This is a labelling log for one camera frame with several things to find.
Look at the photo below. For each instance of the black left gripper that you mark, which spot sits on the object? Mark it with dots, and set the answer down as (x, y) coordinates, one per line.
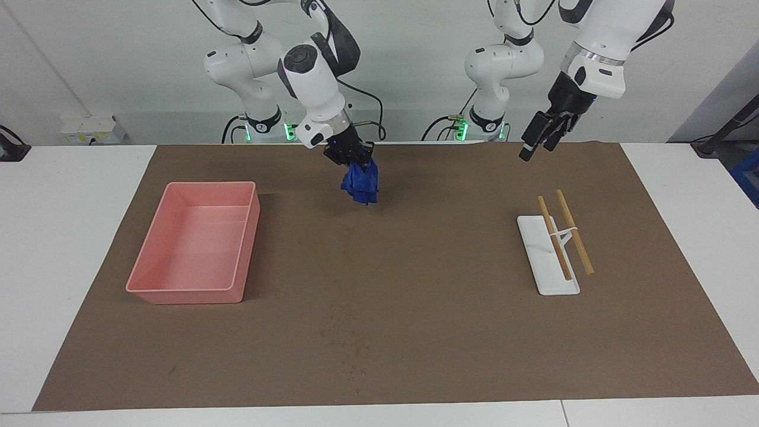
(569, 95)

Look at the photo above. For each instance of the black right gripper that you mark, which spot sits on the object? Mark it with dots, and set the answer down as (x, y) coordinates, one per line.
(344, 147)

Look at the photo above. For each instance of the blue towel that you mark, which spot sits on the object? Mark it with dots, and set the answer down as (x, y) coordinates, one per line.
(362, 184)

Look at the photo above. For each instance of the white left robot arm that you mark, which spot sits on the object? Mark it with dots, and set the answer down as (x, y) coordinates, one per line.
(504, 62)

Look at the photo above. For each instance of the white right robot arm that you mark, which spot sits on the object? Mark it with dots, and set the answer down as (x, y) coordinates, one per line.
(308, 74)

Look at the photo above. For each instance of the white towel rack base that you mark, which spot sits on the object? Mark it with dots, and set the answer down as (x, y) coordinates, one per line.
(542, 261)

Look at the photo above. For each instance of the long wooden rack rod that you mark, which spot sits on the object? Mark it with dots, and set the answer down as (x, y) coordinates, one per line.
(574, 231)

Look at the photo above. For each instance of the short wooden rack rod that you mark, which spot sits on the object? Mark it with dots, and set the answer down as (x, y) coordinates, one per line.
(554, 237)

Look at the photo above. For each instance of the brown table mat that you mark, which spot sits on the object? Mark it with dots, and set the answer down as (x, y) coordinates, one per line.
(385, 267)

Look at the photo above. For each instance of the pink plastic bin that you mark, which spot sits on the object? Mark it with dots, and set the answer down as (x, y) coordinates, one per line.
(195, 237)

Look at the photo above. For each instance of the black stand leg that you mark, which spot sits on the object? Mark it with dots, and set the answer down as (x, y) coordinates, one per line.
(729, 127)

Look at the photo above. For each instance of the blue crate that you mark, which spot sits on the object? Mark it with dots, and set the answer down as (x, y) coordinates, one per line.
(748, 175)

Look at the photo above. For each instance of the white power strip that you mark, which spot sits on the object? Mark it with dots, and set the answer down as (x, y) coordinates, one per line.
(92, 130)

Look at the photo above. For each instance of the black clamp base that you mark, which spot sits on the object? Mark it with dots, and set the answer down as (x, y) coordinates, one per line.
(12, 148)

